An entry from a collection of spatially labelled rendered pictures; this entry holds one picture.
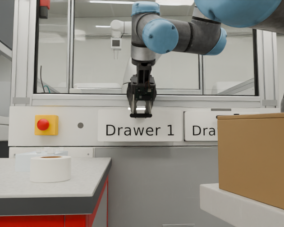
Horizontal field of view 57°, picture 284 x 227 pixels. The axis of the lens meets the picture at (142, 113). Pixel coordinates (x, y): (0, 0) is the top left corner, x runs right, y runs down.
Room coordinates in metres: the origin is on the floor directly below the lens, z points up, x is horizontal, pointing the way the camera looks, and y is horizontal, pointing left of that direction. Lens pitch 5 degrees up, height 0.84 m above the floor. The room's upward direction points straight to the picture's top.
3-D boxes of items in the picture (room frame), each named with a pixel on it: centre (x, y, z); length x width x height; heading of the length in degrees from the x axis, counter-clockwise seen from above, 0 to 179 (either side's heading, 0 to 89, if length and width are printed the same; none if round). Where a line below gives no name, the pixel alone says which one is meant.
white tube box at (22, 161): (0.64, 0.24, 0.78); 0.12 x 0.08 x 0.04; 2
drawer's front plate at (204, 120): (0.99, -0.30, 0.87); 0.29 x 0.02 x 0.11; 94
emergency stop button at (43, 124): (0.90, 0.34, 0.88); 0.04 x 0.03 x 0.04; 94
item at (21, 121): (1.46, 0.00, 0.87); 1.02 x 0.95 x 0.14; 94
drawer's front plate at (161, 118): (0.91, 0.01, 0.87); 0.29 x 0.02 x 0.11; 94
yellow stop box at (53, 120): (0.93, 0.34, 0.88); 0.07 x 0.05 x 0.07; 94
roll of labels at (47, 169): (0.48, 0.17, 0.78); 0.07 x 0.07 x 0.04
